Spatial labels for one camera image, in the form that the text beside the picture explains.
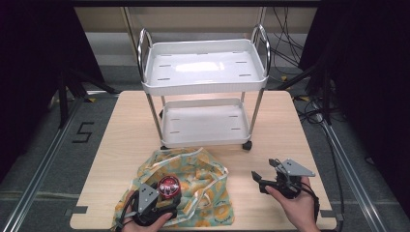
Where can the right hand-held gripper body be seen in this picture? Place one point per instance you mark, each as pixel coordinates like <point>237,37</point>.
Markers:
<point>286,185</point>

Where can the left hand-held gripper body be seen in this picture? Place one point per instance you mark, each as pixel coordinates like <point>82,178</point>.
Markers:
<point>146,201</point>

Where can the red round can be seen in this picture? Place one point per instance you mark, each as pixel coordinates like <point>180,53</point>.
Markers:
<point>168,186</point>

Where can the yellow green patterned cloth bag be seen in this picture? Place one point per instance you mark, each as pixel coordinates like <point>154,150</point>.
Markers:
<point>199,180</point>

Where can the white two-tier trolley cart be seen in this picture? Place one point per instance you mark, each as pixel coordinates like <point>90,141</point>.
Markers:
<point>203,69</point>

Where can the person's left hand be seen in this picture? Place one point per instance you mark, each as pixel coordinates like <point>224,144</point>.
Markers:
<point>141,228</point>

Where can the person's right hand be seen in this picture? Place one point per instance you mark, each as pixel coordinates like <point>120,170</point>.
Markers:
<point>301,209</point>

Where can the black metal stand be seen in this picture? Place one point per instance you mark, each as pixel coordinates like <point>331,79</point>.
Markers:
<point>63,96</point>
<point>326,96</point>

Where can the dark curtain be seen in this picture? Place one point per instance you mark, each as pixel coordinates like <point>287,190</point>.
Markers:
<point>370,80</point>
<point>29,64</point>

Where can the silver metal floor rail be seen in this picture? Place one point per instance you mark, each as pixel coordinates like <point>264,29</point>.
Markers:
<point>351,174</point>
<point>38,174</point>

